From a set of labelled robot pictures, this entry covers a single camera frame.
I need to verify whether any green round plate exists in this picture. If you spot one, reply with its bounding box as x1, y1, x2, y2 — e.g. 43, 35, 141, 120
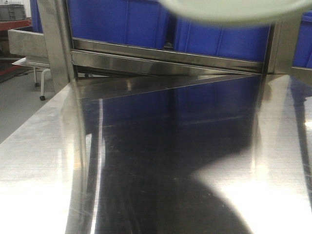
160, 0, 312, 26

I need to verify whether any stainless steel shelf rack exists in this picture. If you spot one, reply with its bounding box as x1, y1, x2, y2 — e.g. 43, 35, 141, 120
36, 0, 312, 91

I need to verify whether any left blue plastic bin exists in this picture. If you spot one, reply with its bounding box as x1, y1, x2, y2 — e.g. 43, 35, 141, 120
68, 0, 169, 49

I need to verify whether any blue plastic bin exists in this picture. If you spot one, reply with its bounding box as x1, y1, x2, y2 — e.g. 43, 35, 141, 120
174, 18, 270, 62
68, 0, 169, 49

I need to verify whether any right blue plastic bin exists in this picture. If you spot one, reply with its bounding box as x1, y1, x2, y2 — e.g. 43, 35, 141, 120
174, 18, 270, 62

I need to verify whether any steel cart with white legs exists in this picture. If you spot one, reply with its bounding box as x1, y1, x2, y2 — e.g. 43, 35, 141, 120
8, 27, 50, 101

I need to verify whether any far left blue bin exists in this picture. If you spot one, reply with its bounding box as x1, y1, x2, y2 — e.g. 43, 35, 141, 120
30, 0, 43, 33

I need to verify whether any far right blue bin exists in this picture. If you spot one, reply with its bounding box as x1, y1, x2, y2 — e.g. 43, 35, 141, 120
293, 10, 312, 68

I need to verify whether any red metal rack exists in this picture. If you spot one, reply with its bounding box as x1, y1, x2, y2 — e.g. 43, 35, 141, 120
0, 19, 32, 83

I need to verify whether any grey plastic crate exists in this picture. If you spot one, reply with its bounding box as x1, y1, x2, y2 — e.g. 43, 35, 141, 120
0, 4, 26, 21

